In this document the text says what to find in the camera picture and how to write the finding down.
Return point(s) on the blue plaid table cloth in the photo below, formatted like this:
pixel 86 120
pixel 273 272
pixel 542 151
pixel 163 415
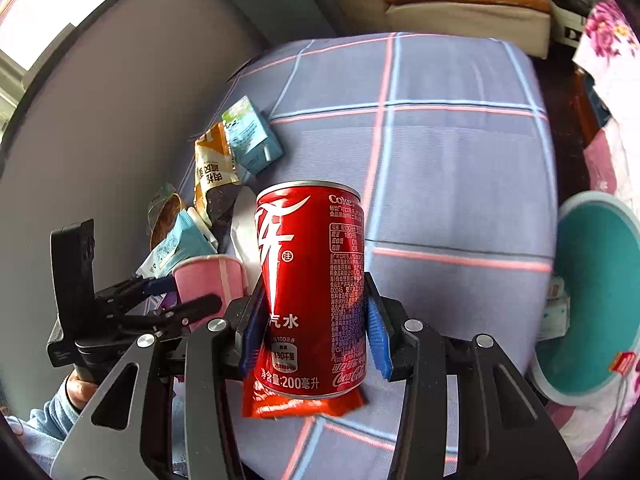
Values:
pixel 447 143

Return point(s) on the yellow snack bag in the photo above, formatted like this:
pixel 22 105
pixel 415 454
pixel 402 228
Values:
pixel 216 181

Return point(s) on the light blue snack wrapper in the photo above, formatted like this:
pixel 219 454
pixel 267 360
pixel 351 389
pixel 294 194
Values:
pixel 188 238

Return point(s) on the pink paper cup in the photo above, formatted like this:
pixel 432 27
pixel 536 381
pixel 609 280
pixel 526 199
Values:
pixel 221 275

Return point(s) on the orange snack wrapper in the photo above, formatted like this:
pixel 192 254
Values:
pixel 269 395

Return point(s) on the teal milk carton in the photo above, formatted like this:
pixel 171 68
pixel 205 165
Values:
pixel 254 145

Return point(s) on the blue sleeve forearm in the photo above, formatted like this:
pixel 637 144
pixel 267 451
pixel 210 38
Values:
pixel 43 434

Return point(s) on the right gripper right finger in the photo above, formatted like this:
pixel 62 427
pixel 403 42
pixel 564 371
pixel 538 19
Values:
pixel 504 432

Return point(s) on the red cola can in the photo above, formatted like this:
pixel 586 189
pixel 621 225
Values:
pixel 310 237

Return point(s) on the person's left hand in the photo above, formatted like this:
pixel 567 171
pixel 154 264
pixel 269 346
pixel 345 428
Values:
pixel 79 391

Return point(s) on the green clear plastic wrapper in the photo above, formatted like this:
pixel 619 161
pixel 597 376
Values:
pixel 162 213

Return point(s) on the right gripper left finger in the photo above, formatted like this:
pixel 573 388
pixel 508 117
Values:
pixel 125 430

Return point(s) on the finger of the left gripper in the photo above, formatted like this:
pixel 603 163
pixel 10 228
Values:
pixel 182 315
pixel 127 294

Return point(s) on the pink floral quilt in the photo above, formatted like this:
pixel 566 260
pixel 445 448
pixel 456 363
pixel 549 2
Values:
pixel 603 436

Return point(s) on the teal trash bin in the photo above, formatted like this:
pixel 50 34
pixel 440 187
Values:
pixel 597 257

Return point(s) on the beige sofa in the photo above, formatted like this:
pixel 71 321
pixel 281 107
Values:
pixel 528 29

